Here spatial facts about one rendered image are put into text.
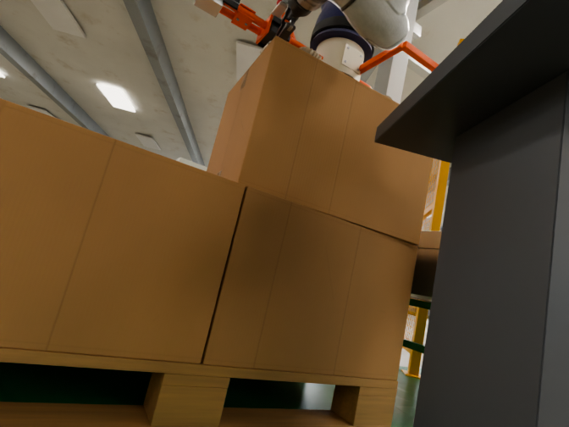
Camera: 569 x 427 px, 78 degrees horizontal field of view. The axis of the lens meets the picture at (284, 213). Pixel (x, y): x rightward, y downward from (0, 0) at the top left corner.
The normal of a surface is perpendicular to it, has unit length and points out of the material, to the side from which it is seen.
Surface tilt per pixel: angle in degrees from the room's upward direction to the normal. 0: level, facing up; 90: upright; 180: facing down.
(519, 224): 90
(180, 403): 90
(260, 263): 90
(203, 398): 90
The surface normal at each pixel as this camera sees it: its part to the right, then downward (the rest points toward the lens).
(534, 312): -0.97, -0.24
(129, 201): 0.49, -0.04
